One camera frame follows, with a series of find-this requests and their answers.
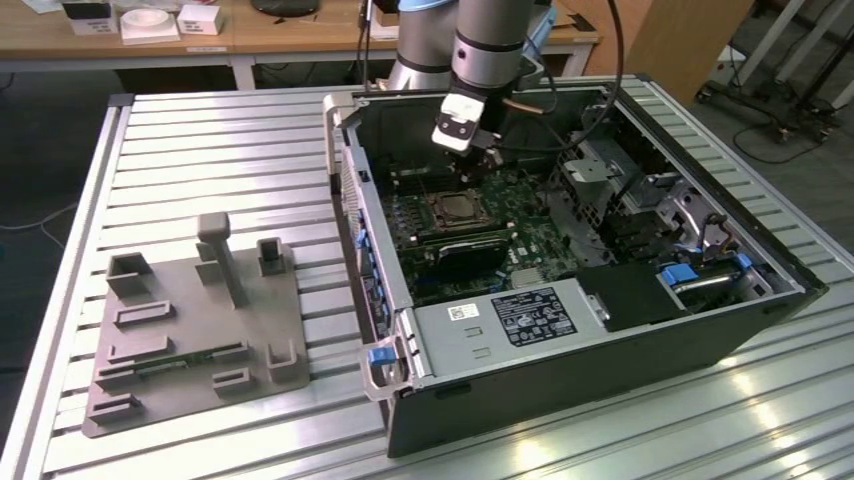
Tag silver CPU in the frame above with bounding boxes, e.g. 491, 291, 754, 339
443, 197, 479, 220

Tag metal socket cover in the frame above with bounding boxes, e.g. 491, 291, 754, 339
430, 191, 495, 230

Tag black RAM slot bank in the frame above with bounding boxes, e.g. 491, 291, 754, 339
390, 167, 462, 196
403, 223, 510, 249

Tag CPU socket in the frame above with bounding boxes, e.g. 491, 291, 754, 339
426, 189, 499, 234

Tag metal drive cage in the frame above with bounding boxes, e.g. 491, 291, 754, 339
546, 97, 675, 266

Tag green motherboard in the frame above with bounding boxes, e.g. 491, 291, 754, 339
383, 164, 582, 306

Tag black graphics card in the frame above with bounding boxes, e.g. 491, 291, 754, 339
432, 238, 508, 281

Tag pale blue teach pendant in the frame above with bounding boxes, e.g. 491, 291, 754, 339
520, 9, 559, 66

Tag black plastic shroud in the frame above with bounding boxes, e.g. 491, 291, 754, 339
577, 262, 689, 334

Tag grey power supply unit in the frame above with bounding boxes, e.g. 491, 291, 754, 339
411, 278, 613, 377

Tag blue disk carrier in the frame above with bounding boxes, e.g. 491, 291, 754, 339
657, 264, 695, 292

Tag wooden cabinet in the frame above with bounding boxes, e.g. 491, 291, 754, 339
623, 0, 755, 106

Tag wooden desk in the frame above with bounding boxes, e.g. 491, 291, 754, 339
0, 0, 602, 91

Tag black round base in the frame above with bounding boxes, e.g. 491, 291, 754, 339
250, 0, 322, 14

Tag black wheeled stand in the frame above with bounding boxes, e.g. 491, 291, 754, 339
694, 78, 846, 145

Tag black PC case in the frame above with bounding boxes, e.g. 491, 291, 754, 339
322, 79, 829, 459

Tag grey parts rack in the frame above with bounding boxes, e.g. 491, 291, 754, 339
79, 212, 312, 439

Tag plain white box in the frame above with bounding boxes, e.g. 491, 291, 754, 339
176, 3, 226, 36

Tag white round holder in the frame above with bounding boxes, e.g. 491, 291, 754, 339
117, 8, 182, 46

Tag green RAM stick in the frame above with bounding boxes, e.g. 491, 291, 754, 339
132, 349, 219, 374

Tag white box with black top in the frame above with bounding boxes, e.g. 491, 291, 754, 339
63, 0, 115, 37

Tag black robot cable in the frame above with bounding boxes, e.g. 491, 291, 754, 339
496, 0, 627, 151

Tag coloured wire bundle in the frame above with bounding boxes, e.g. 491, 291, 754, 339
693, 212, 735, 261

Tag black floor cable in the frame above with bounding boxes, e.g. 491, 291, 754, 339
733, 124, 823, 164

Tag white metal frame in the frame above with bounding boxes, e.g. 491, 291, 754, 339
717, 0, 854, 101

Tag white floor cable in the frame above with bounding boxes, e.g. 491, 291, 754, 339
0, 199, 76, 232

